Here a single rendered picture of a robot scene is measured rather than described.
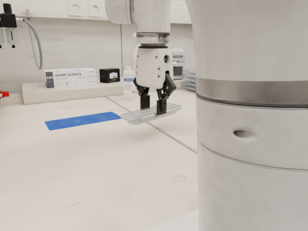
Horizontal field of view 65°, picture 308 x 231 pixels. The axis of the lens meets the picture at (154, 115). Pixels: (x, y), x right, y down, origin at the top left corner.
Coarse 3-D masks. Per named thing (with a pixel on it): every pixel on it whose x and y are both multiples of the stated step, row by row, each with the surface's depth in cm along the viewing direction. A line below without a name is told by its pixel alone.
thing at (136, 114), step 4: (168, 104) 71; (172, 104) 71; (176, 104) 71; (148, 108) 67; (152, 108) 67; (156, 108) 67; (168, 108) 67; (172, 108) 67; (128, 112) 63; (132, 112) 63; (136, 112) 63; (140, 112) 63; (144, 112) 63; (148, 112) 63; (152, 112) 63; (156, 112) 63; (128, 116) 60; (132, 116) 60; (136, 116) 60; (140, 116) 60
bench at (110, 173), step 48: (192, 96) 114; (0, 144) 59; (48, 144) 59; (96, 144) 59; (144, 144) 59; (192, 144) 59; (0, 192) 40; (48, 192) 40; (96, 192) 40; (144, 192) 40; (192, 192) 40
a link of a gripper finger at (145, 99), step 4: (144, 88) 68; (144, 92) 67; (140, 96) 66; (144, 96) 66; (148, 96) 67; (140, 100) 66; (144, 100) 67; (148, 100) 68; (140, 104) 67; (144, 104) 67; (148, 104) 68; (140, 108) 67; (144, 108) 67
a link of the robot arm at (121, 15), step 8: (104, 0) 56; (112, 0) 55; (120, 0) 55; (128, 0) 55; (112, 8) 56; (120, 8) 55; (128, 8) 55; (112, 16) 57; (120, 16) 57; (128, 16) 57
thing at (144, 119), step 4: (176, 108) 68; (180, 108) 69; (168, 112) 66; (172, 112) 69; (124, 116) 60; (144, 116) 60; (148, 116) 61; (152, 116) 62; (156, 116) 64; (160, 116) 66; (164, 116) 67; (128, 120) 59; (132, 120) 58; (136, 120) 58; (140, 120) 59; (144, 120) 62; (148, 120) 63; (132, 124) 60; (136, 124) 60
